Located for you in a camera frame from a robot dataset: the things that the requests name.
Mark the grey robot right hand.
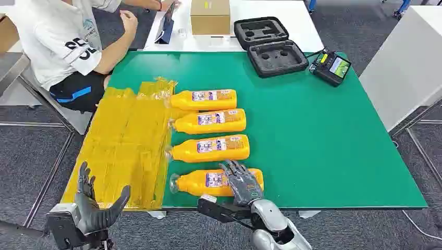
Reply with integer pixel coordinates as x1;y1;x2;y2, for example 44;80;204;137
219;159;265;208

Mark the person's right hand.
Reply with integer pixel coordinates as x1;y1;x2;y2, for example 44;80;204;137
119;10;139;34

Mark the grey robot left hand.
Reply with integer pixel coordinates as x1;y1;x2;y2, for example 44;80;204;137
75;161;132;236

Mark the orange drink bottle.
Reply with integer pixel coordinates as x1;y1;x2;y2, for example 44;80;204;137
168;89;238;112
167;108;247;135
165;134;251;164
168;168;265;198

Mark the tablet in blue cover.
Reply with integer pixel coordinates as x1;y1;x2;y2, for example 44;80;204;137
154;1;177;45

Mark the brown cardboard box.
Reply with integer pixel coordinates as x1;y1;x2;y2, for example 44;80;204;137
190;0;231;36

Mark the person in white shirt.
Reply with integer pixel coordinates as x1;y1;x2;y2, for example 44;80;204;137
14;0;180;113

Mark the yellow plastic sheet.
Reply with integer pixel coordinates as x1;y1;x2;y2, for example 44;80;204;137
61;76;200;211

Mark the black foam-lined case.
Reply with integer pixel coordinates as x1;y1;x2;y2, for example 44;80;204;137
233;16;310;79

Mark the metal bench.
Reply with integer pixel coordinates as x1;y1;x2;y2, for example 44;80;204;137
0;53;94;136

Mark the flat brown cardboard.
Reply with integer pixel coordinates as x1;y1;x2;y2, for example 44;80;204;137
0;14;20;55

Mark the white table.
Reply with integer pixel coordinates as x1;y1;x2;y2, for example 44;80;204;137
143;0;325;54

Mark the black controller with screen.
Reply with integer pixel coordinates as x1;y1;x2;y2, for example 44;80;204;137
309;48;352;88

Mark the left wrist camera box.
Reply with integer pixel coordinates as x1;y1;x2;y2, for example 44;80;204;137
45;203;83;250

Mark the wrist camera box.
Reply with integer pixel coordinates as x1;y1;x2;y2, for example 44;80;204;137
45;203;83;250
197;194;253;224

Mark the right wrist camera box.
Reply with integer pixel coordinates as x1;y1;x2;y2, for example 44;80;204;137
197;194;253;224

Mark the metal floor frame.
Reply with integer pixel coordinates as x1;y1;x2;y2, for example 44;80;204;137
0;120;76;229
388;99;442;189

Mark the white floor cable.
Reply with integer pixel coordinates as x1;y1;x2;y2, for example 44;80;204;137
401;209;442;242

